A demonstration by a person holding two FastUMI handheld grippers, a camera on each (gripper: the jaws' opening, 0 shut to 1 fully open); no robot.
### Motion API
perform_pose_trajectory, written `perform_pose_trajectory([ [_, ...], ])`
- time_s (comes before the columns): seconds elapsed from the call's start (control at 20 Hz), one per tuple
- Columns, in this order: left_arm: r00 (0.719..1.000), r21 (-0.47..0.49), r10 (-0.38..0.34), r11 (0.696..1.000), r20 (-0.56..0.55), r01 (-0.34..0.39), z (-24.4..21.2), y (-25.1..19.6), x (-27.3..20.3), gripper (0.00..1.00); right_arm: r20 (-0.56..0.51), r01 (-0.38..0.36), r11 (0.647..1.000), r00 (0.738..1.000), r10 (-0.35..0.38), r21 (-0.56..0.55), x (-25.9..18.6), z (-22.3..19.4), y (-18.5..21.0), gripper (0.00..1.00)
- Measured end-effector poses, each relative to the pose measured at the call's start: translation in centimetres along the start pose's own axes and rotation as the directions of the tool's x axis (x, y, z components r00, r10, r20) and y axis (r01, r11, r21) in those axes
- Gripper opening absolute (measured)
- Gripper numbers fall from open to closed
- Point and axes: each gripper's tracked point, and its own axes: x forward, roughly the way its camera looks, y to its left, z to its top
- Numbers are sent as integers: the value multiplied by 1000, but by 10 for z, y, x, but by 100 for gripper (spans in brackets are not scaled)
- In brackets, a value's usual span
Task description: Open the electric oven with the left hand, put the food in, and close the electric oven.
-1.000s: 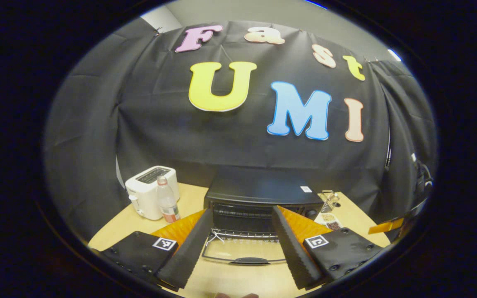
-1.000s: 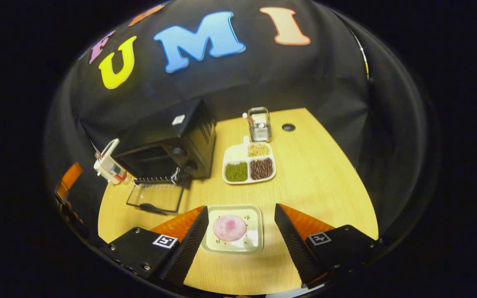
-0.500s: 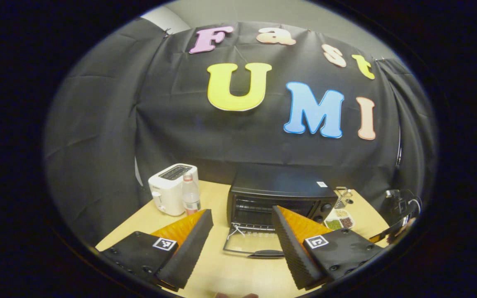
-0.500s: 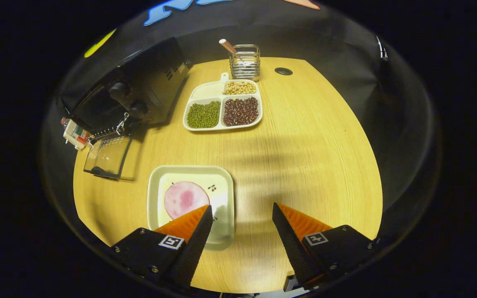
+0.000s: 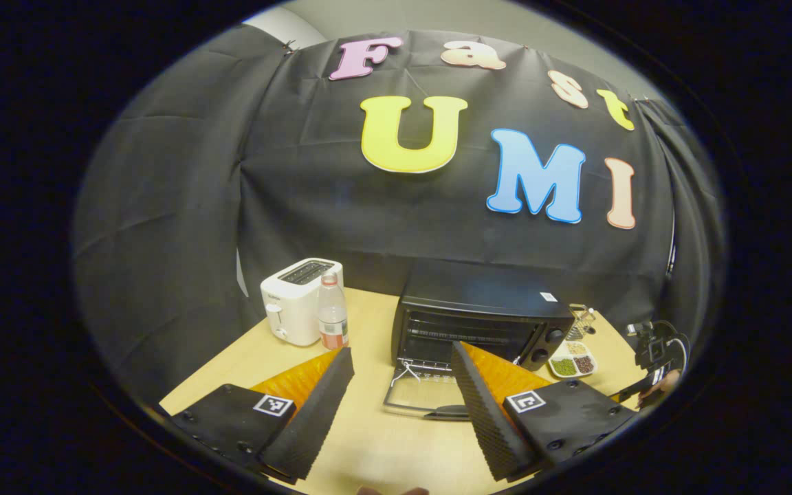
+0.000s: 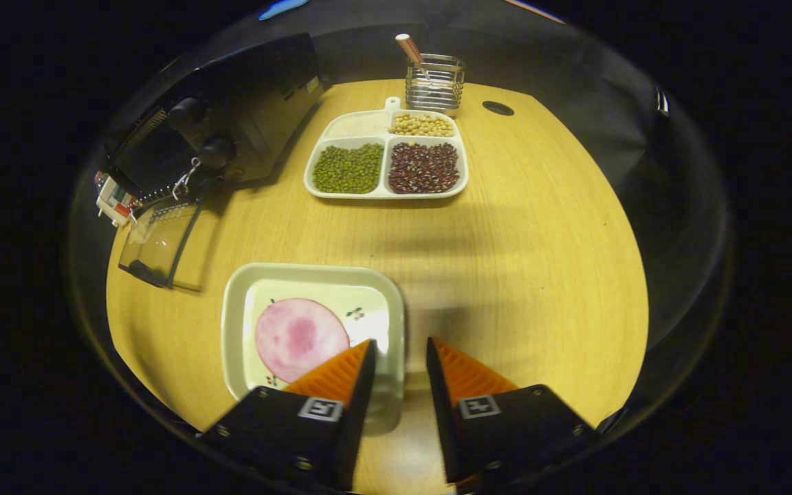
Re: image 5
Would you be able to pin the white toaster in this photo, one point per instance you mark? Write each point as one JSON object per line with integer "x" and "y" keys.
{"x": 293, "y": 309}

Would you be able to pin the white divided dish of beans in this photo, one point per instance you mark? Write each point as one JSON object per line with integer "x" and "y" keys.
{"x": 573, "y": 361}

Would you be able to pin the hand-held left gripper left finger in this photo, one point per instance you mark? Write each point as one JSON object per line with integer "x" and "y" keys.
{"x": 317, "y": 419}

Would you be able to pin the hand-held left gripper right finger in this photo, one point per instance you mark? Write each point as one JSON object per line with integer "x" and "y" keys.
{"x": 485, "y": 419}

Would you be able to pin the black electric oven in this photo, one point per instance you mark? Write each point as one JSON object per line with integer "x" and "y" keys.
{"x": 478, "y": 295}

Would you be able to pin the black backdrop cloth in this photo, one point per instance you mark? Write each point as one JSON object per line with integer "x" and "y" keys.
{"x": 300, "y": 206}

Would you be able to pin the clear plastic bottle red label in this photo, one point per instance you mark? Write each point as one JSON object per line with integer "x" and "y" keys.
{"x": 333, "y": 320}

